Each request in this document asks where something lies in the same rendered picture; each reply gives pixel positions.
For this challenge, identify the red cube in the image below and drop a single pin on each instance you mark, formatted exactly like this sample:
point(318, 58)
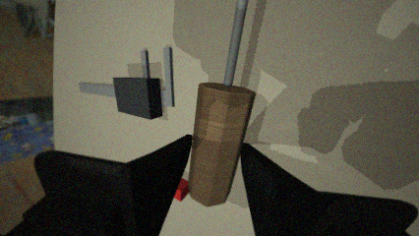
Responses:
point(182, 190)

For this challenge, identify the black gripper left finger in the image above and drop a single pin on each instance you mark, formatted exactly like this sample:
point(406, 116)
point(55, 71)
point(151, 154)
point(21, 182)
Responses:
point(144, 188)

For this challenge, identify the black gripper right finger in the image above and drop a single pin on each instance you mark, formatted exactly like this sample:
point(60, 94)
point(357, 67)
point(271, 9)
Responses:
point(282, 205)

